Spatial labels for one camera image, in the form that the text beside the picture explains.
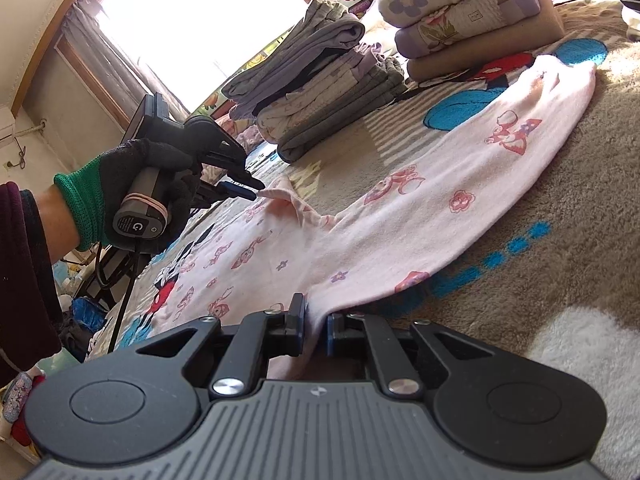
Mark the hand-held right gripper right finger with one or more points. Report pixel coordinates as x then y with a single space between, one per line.
331 335

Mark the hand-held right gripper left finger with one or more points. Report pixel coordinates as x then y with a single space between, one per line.
299 327

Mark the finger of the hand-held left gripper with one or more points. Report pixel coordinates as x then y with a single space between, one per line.
235 167
232 190

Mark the pink printed garment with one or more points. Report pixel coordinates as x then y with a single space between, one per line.
400 210

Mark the person's left forearm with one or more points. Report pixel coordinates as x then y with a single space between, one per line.
25 270

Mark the stack of grey folded clothes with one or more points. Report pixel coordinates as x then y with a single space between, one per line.
310 105

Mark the stack of floral folded clothes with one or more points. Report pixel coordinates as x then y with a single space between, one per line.
450 15

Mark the person's left hand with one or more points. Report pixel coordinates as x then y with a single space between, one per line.
100 185

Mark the window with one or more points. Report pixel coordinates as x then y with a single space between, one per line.
200 20

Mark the grey curtain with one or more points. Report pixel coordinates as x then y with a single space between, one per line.
107 55

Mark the blue plastic bag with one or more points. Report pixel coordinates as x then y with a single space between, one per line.
87 312

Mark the grey cartoon printed blanket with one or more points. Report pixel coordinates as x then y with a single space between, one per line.
550 210

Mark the floral patterned cloth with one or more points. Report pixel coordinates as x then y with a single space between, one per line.
17 395

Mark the red knitted sweater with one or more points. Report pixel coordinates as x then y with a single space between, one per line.
20 432

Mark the dark striped cloth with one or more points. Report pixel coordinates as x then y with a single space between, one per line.
629 5

